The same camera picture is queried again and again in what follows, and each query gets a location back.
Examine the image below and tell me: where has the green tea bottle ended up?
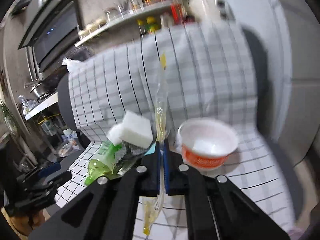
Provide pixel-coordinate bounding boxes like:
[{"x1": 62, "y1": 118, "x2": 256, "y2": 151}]
[{"x1": 85, "y1": 140, "x2": 146, "y2": 186}]

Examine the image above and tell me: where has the clear yellow plastic wrapper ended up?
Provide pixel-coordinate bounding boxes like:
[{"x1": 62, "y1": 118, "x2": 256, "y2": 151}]
[{"x1": 143, "y1": 53, "x2": 168, "y2": 236}]

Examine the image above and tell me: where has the orange white instant noodle cup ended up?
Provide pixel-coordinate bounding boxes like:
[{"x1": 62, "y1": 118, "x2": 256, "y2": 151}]
[{"x1": 176, "y1": 118, "x2": 239, "y2": 171}]

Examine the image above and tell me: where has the metal kitchen shelf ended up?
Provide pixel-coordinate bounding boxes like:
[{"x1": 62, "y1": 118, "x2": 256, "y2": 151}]
[{"x1": 74, "y1": 0, "x2": 174, "y2": 48}]

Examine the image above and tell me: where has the white sponge block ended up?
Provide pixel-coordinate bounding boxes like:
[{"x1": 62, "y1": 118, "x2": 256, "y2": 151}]
[{"x1": 107, "y1": 111, "x2": 153, "y2": 149}]

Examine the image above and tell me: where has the metal pot on stove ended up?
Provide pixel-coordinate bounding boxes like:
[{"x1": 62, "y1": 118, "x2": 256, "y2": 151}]
[{"x1": 24, "y1": 80, "x2": 50, "y2": 98}]

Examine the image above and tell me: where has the grey office chair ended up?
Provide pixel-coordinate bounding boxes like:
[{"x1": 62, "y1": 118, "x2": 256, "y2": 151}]
[{"x1": 56, "y1": 24, "x2": 301, "y2": 221}]

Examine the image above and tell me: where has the white checkered cloth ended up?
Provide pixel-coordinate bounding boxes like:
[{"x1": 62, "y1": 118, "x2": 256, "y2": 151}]
[{"x1": 55, "y1": 22, "x2": 296, "y2": 231}]

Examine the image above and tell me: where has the black range hood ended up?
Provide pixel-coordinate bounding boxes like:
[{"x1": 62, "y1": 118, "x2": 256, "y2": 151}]
[{"x1": 18, "y1": 0, "x2": 83, "y2": 73}]

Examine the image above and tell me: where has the white rice cooker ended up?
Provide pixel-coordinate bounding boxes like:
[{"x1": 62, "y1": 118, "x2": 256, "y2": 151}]
[{"x1": 189, "y1": 0, "x2": 226, "y2": 22}]

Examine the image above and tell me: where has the grey refrigerator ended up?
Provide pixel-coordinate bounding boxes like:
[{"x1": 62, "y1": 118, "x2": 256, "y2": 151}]
[{"x1": 226, "y1": 0, "x2": 319, "y2": 164}]

